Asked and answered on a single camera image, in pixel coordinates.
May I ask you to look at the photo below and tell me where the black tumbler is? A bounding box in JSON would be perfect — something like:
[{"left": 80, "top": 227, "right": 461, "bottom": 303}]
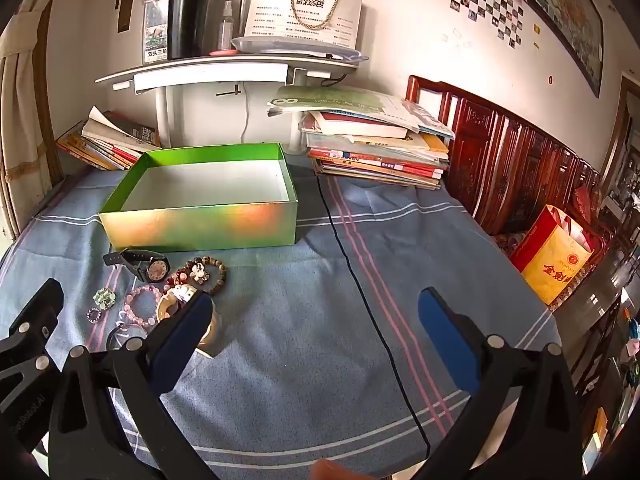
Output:
[{"left": 167, "top": 0, "right": 217, "bottom": 61}]

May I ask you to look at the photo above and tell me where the large stack of books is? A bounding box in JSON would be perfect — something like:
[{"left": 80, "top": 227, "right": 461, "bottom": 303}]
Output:
[{"left": 267, "top": 85, "right": 456, "bottom": 191}]

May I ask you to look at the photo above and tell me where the cream white wrist watch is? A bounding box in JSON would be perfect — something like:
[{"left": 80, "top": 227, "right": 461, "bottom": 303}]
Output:
[{"left": 156, "top": 284, "right": 223, "bottom": 358}]

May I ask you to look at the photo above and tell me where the white paper bag rope handle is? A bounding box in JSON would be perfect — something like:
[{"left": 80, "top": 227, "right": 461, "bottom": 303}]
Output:
[{"left": 243, "top": 0, "right": 364, "bottom": 50}]

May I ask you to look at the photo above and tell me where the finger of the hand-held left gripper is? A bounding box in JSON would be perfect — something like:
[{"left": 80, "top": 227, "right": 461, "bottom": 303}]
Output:
[
  {"left": 0, "top": 310, "right": 62, "bottom": 401},
  {"left": 0, "top": 278, "right": 66, "bottom": 336}
]

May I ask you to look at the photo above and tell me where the white cord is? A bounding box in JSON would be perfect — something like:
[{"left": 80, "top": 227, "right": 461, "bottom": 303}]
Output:
[{"left": 241, "top": 82, "right": 252, "bottom": 144}]

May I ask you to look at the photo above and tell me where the brown wooden frame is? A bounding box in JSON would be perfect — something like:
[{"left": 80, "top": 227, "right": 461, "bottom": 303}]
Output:
[{"left": 27, "top": 0, "right": 68, "bottom": 186}]

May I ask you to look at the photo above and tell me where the framed wall picture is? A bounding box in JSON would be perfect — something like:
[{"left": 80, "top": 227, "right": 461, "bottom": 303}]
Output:
[{"left": 495, "top": 0, "right": 606, "bottom": 98}]

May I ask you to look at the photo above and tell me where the pink bead bracelet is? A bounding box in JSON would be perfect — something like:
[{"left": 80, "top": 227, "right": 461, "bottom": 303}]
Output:
[{"left": 125, "top": 284, "right": 173, "bottom": 321}]

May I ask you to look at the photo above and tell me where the red yellow gift bag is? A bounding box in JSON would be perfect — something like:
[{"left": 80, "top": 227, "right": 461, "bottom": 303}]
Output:
[{"left": 509, "top": 204, "right": 596, "bottom": 306}]

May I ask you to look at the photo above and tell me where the small pile of magazines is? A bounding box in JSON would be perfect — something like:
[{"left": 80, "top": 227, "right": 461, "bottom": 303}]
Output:
[{"left": 56, "top": 106, "right": 163, "bottom": 171}]

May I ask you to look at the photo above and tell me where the white desk shelf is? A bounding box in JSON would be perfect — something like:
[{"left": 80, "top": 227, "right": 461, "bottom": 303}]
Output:
[{"left": 95, "top": 55, "right": 361, "bottom": 148}]

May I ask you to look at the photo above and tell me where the thin black cable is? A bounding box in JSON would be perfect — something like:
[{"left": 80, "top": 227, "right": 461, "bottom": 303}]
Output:
[{"left": 317, "top": 174, "right": 432, "bottom": 461}]

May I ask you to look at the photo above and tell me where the brown bead bracelet flower charm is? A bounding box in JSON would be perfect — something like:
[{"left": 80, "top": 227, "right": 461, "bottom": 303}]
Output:
[{"left": 186, "top": 257, "right": 228, "bottom": 297}]

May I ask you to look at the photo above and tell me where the beige curtain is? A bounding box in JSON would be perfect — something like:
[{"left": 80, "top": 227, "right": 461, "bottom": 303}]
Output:
[{"left": 0, "top": 0, "right": 66, "bottom": 241}]

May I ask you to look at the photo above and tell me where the shiny green cardboard box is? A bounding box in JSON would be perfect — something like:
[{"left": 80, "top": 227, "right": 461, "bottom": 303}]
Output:
[{"left": 98, "top": 143, "right": 299, "bottom": 252}]

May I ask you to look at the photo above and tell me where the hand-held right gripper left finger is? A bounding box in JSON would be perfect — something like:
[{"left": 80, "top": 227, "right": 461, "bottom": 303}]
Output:
[{"left": 47, "top": 290, "right": 216, "bottom": 480}]

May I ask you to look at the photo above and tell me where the black wrist watch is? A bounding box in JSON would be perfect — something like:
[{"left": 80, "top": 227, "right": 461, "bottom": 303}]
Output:
[{"left": 103, "top": 249, "right": 170, "bottom": 282}]

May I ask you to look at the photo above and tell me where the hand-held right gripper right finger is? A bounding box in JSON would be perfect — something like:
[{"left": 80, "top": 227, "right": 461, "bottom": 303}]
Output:
[{"left": 417, "top": 287, "right": 586, "bottom": 480}]

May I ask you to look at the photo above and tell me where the small white bottle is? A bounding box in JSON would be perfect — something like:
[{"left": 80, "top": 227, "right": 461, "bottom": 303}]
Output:
[{"left": 218, "top": 1, "right": 236, "bottom": 52}]

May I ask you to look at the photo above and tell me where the red carved wooden bench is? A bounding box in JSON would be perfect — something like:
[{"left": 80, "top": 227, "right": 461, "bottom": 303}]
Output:
[{"left": 405, "top": 75, "right": 618, "bottom": 261}]

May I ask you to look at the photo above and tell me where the clear plastic folder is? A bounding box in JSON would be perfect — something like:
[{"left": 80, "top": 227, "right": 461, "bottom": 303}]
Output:
[{"left": 231, "top": 35, "right": 368, "bottom": 63}]

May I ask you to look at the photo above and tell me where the grid of wall photos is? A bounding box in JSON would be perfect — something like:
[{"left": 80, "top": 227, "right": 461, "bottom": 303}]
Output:
[{"left": 450, "top": 0, "right": 526, "bottom": 50}]

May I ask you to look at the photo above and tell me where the person's right hand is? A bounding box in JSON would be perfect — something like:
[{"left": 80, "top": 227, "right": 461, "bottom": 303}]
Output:
[{"left": 310, "top": 459, "right": 352, "bottom": 480}]

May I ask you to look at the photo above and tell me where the clear plastic labelled box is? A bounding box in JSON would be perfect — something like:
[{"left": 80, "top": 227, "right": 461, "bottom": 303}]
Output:
[{"left": 142, "top": 0, "right": 173, "bottom": 65}]

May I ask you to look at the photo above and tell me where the silver bangle ring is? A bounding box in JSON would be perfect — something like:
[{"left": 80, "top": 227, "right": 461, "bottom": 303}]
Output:
[{"left": 106, "top": 310, "right": 149, "bottom": 351}]

